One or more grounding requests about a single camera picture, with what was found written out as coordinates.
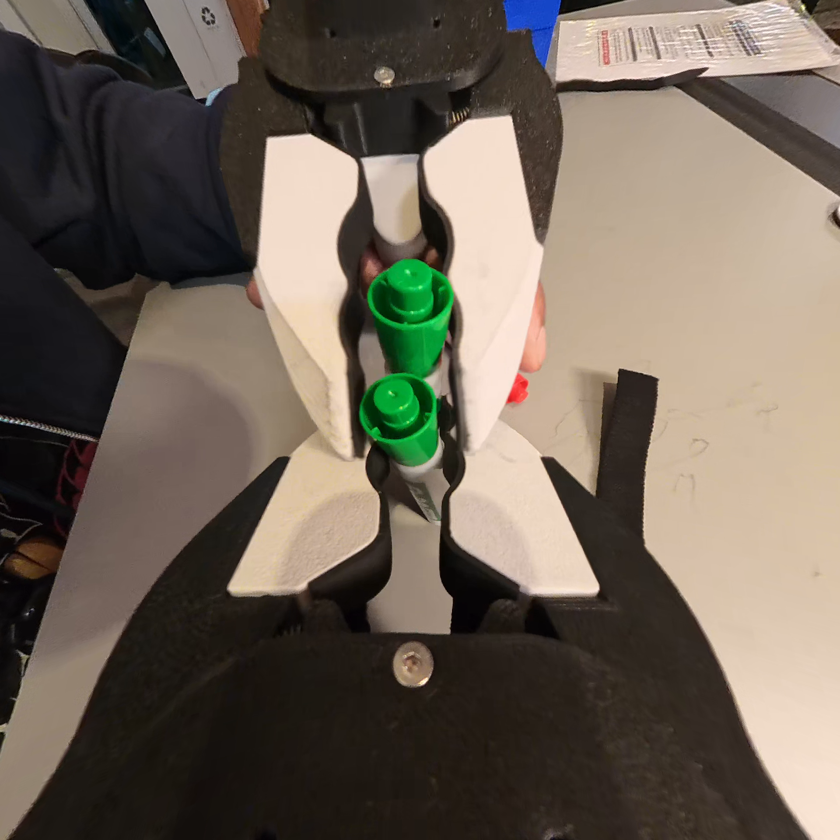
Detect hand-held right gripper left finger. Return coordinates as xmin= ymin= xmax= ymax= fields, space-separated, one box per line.
xmin=227 ymin=420 xmax=396 ymax=602

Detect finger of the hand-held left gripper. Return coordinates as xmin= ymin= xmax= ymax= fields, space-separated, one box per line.
xmin=420 ymin=111 xmax=547 ymax=455
xmin=252 ymin=130 xmax=370 ymax=462

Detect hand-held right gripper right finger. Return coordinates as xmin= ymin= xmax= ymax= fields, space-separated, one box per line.
xmin=440 ymin=419 xmax=603 ymax=599

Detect green dry erase marker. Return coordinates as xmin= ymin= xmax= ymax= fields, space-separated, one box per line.
xmin=357 ymin=373 xmax=443 ymax=527
xmin=364 ymin=258 xmax=458 ymax=383

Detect blue plastic bin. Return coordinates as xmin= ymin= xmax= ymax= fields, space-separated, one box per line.
xmin=504 ymin=0 xmax=567 ymax=68

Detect person's left hand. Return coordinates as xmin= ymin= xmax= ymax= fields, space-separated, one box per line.
xmin=246 ymin=269 xmax=547 ymax=378

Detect white recycling bin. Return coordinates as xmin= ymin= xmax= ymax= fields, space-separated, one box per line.
xmin=142 ymin=0 xmax=246 ymax=101

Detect dark zip jacket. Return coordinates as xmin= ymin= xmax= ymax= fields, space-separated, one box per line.
xmin=0 ymin=210 xmax=135 ymax=437

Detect printed paper sheet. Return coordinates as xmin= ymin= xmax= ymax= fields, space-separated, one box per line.
xmin=550 ymin=0 xmax=840 ymax=91

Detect thin black strap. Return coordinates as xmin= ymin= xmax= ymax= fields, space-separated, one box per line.
xmin=596 ymin=369 xmax=658 ymax=540

